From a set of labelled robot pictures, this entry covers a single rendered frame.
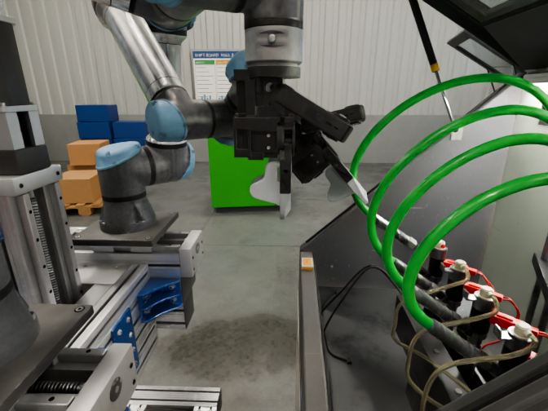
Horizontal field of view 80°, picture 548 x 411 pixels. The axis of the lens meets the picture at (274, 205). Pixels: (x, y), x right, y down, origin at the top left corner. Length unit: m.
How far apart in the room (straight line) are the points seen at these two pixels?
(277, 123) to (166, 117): 0.24
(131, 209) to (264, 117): 0.61
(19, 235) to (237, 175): 3.32
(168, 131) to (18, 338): 0.38
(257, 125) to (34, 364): 0.46
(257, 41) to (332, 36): 6.81
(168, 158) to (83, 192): 3.62
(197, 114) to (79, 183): 3.97
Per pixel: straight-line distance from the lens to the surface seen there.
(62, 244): 0.90
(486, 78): 0.66
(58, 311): 0.71
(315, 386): 0.61
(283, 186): 0.45
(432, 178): 0.47
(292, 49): 0.44
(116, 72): 7.90
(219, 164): 3.94
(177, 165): 1.01
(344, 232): 0.99
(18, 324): 0.63
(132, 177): 0.96
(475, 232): 1.10
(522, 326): 0.52
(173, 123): 0.62
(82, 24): 8.24
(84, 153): 5.02
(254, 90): 0.45
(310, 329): 0.71
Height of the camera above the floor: 1.40
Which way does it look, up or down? 19 degrees down
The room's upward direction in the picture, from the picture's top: straight up
